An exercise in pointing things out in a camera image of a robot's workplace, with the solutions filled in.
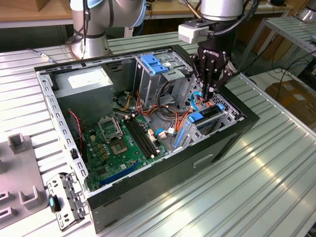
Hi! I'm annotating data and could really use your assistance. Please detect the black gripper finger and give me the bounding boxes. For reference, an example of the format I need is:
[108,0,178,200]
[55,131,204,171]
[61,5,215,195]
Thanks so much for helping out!
[189,52,210,100]
[209,57,238,100]

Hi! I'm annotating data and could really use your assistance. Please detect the blue data wire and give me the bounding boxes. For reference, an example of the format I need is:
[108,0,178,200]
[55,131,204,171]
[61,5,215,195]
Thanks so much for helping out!
[191,90,206,112]

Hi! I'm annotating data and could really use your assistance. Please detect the orange power wire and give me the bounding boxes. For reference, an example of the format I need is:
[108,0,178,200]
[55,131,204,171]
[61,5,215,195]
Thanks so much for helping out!
[196,95,217,108]

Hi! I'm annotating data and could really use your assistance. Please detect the hard disk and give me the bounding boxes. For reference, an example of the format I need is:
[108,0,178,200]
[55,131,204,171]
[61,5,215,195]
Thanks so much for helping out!
[172,103,226,151]

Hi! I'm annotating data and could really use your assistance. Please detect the grey metal disk bay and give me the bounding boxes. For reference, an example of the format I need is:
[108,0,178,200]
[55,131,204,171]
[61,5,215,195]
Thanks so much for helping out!
[171,105,239,153]

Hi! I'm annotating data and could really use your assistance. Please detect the blue plastic drive latch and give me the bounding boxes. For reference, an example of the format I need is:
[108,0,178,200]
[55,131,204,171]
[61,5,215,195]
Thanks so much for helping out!
[140,54,170,76]

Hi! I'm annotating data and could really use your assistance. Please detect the grey optical drive cage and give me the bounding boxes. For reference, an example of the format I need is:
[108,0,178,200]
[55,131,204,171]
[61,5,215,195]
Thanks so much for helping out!
[133,50,195,107]

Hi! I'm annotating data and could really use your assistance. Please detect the long wooden desk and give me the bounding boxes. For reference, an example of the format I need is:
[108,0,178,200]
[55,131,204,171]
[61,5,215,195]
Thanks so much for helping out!
[0,0,294,47]

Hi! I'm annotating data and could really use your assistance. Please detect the metal slat side table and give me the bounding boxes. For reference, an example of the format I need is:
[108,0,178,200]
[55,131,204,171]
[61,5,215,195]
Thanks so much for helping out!
[238,17,316,72]

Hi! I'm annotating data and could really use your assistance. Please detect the large brown cardboard box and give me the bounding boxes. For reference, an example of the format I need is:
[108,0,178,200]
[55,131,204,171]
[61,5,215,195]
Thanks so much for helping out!
[265,79,316,124]

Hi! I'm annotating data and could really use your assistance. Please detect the black RAM slot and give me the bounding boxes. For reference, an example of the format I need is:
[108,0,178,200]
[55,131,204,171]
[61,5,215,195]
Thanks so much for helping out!
[133,115,161,153]
[130,117,158,155]
[127,118,156,158]
[124,119,153,159]

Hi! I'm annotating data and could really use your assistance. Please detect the CPU socket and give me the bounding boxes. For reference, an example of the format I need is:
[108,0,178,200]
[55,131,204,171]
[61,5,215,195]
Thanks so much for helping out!
[110,139,129,157]

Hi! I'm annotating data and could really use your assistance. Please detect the green motherboard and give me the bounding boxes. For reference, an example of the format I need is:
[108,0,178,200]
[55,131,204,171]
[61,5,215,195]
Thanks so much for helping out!
[81,113,170,192]

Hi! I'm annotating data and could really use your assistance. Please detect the black open PC case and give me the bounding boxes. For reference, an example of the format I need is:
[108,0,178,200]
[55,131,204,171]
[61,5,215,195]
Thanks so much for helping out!
[34,44,260,234]

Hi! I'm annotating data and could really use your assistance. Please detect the grey power supply unit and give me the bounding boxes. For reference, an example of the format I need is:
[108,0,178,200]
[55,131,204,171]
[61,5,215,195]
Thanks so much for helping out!
[52,66,115,124]

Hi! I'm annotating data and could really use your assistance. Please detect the blue expansion slot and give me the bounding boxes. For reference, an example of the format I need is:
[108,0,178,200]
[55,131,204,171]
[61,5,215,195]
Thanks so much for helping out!
[100,161,139,187]

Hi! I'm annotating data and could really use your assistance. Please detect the small brown cardboard box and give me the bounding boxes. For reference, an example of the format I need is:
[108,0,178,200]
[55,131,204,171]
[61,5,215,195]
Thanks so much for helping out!
[36,0,71,12]

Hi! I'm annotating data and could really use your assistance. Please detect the black latch with blue tab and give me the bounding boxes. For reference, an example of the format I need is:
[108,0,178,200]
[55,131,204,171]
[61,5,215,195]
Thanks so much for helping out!
[48,194,61,213]

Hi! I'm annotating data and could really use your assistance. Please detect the grey parts rack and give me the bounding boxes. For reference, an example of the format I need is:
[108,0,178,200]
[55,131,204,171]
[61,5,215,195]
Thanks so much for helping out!
[0,133,50,223]

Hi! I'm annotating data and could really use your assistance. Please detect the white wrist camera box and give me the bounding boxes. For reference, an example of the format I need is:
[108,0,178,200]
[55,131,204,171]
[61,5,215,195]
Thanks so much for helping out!
[178,20,215,44]

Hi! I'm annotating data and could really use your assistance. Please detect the orange red wire bundle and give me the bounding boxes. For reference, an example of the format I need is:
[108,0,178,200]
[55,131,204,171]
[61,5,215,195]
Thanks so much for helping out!
[134,91,193,135]

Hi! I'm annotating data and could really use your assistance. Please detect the short blue board wire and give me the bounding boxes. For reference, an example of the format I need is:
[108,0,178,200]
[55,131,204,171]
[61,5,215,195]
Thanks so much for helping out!
[155,127,179,135]

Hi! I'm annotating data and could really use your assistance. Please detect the yellow black power wires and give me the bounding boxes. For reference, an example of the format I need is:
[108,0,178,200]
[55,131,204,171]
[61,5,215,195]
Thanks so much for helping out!
[112,90,133,112]

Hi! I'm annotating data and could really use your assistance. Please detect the metal socket cover frame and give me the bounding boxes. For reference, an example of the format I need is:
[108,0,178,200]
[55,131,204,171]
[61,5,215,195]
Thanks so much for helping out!
[97,116,123,143]

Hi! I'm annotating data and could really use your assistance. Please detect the red twisted fan wire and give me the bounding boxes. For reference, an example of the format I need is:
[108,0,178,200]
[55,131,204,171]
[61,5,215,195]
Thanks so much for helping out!
[68,110,84,151]

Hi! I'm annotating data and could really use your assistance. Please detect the black cable with metal connector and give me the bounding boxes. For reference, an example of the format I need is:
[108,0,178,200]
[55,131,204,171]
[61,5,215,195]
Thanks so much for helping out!
[29,0,91,64]

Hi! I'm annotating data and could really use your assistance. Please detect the grey metal rear bracket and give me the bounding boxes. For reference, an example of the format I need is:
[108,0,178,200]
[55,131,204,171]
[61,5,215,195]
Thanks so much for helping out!
[46,172,89,232]

